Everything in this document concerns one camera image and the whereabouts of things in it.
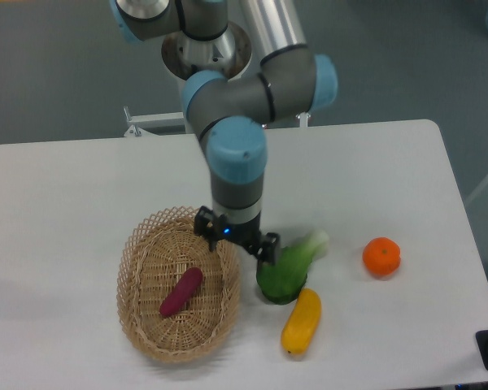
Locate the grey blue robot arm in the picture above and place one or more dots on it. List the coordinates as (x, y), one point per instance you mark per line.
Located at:
(235, 149)

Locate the woven wicker basket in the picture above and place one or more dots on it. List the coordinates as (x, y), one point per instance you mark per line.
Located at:
(161, 248)

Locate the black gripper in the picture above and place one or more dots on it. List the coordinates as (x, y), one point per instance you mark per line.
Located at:
(266, 248)

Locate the purple sweet potato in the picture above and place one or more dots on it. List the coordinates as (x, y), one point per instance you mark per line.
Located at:
(185, 288)

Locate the yellow squash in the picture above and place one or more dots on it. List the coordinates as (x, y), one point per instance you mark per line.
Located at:
(302, 323)

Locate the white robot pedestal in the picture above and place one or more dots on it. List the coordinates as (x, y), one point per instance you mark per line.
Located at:
(154, 121)

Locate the green bok choy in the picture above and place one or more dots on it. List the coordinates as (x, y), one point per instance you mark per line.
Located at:
(281, 282)

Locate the orange tangerine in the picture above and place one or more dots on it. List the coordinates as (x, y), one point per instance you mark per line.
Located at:
(381, 256)

